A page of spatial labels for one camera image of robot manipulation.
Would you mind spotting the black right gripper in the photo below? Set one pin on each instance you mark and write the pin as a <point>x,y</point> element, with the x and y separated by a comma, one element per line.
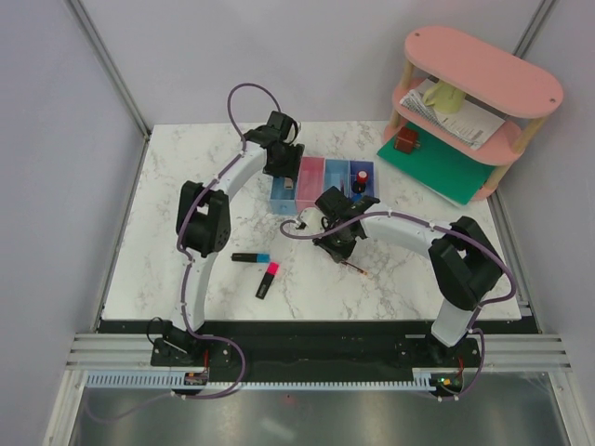
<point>337,255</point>

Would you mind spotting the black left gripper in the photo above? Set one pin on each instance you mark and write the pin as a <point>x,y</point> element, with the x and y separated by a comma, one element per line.
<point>292,169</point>

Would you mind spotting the red orange pen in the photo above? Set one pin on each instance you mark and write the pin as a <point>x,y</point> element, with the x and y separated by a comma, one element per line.
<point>352,266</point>

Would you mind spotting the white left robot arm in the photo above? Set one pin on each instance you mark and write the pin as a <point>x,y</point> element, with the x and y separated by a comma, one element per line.
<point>204,216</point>

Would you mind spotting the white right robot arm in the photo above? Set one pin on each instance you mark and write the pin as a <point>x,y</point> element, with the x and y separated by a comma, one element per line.
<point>465,264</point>

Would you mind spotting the pink drawer box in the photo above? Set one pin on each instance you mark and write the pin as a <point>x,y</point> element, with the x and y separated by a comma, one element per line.
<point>310,182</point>

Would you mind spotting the light blue middle drawer box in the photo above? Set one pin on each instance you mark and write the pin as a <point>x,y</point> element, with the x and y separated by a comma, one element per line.
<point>336,170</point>

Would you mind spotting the light blue end drawer box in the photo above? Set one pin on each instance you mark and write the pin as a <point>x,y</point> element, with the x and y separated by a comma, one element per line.
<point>282,202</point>

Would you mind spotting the purple drawer box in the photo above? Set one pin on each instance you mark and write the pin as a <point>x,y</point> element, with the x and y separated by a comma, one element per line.
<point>355,166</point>

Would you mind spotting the black highlighter pink cap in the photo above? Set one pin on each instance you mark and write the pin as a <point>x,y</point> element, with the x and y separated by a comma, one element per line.
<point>267,280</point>

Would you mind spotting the red brown box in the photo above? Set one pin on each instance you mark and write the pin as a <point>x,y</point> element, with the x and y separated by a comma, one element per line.
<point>406,140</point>

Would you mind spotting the black highlighter blue cap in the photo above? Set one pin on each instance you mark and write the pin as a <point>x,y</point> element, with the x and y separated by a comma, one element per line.
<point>251,258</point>

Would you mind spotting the green mat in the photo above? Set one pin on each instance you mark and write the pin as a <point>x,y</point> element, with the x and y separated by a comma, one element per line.
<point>438,166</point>

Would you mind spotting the yellow green cup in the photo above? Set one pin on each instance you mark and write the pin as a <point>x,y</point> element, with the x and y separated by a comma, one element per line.
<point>444,98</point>

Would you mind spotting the printed paper sheets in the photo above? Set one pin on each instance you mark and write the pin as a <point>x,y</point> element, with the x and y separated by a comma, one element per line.
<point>472,125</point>

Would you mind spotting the pink two-tier wooden shelf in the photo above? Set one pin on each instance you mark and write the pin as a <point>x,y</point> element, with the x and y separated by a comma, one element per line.
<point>524,92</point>

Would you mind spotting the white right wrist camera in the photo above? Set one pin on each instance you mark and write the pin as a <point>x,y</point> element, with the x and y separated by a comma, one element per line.
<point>309,219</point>

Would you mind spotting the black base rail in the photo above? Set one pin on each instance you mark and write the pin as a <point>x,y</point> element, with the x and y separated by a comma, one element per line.
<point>306,349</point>

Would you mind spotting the aluminium frame rail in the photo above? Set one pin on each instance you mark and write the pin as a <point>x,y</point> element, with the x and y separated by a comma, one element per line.
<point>504,353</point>

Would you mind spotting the light blue cable duct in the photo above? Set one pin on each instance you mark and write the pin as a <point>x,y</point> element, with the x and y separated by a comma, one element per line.
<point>179,380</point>

